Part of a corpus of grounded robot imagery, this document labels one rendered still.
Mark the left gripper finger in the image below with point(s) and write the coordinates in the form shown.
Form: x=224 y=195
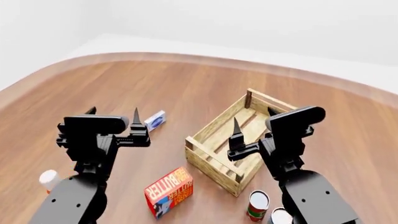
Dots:
x=92 y=112
x=137 y=130

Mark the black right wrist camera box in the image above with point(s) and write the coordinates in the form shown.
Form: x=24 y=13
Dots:
x=292 y=121

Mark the red butter box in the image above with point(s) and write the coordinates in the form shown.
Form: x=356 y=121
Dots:
x=169 y=193

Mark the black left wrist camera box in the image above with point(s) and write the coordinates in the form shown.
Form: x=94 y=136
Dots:
x=93 y=124

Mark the wooden slatted crate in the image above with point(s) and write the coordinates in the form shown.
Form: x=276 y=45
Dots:
x=211 y=142

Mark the red and green can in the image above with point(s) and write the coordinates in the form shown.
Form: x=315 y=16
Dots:
x=258 y=205

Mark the dark blue can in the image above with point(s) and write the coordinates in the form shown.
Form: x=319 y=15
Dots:
x=280 y=217

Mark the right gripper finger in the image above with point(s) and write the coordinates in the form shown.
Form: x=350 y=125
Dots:
x=272 y=112
x=237 y=140

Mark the blue and white carton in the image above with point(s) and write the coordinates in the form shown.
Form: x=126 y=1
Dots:
x=156 y=120

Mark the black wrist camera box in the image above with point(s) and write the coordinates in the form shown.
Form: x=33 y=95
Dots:
x=93 y=124
x=292 y=121

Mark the white bottle orange label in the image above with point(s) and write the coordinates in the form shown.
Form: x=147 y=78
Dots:
x=48 y=178

